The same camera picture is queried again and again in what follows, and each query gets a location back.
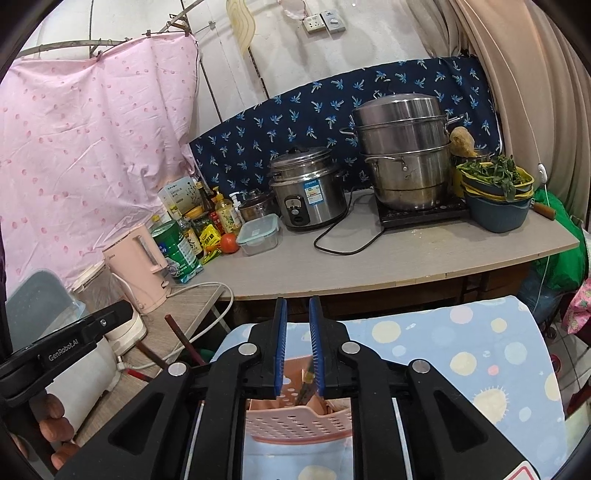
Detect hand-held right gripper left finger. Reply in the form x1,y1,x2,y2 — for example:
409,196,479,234
55,298,288,480

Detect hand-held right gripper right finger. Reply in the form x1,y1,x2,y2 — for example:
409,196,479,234
308,296,541,480

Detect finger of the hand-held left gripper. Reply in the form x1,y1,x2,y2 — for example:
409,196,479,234
76,300,133,344

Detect green chopstick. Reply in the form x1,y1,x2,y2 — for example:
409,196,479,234
295,367,320,409

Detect pink perforated utensil basket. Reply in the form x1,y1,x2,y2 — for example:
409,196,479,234
244,357,356,455

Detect person's left hand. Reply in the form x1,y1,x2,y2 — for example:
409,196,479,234
38,394,79,470

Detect white small appliance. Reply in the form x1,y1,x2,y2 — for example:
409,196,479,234
69,261,148,356

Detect pink electric kettle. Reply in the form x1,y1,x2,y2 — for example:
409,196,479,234
102,224,169,315

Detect green tin can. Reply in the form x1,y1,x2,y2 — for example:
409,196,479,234
151,219,204,284

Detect white label sauce bottle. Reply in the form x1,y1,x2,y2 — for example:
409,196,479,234
178,216,204,259

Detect clear plastic food container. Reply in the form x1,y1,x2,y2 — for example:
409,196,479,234
236,215,282,256

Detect blue printed tablecloth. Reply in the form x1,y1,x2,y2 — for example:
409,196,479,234
210,295,568,480

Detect yellow packet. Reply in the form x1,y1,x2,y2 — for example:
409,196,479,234
198,224,222,252

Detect yellow oil bottle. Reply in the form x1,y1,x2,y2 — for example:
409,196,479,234
213,193,243,235

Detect small steel pot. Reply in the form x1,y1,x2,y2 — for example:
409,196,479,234
238,189,278,222

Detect white carton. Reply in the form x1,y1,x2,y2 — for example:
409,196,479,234
158,176,197,215

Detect dark sauce bottle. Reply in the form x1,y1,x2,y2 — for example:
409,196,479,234
196,181,218,215

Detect pink dotted curtain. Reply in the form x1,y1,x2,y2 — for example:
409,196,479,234
0,34,201,296

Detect steel rice cooker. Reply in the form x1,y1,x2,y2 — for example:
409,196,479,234
268,146,348,230

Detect black induction cooktop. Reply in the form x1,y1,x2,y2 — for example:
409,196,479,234
375,196,471,227

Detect navy printed cloth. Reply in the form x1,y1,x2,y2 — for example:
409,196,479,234
188,56,504,195

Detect blue plastic basin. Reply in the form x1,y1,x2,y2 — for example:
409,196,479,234
457,168,536,233

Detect steel steamer pot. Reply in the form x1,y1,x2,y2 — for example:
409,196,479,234
341,92,467,210

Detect green leafy vegetables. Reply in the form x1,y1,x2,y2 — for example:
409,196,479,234
456,154,532,201

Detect tan lumpy object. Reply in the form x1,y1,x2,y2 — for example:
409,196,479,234
448,126,478,158

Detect green plastic bag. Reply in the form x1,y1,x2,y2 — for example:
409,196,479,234
531,189,589,291

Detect pink printed cloth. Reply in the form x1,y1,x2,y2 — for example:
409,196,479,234
561,277,591,335

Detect cream plastic hanging board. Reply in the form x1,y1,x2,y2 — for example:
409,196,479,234
226,0,262,56

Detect beige curtain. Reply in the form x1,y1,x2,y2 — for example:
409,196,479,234
406,0,591,217

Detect white power cable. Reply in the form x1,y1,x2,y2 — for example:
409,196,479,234
117,282,234,370

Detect black power cord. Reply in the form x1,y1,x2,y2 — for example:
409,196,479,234
314,191,386,254

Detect wooden knife handle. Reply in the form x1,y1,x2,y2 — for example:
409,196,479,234
531,200,559,221

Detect white cable with switch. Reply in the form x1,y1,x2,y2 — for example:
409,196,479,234
480,18,555,296

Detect white wall switch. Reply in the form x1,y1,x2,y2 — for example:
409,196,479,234
321,11,347,34

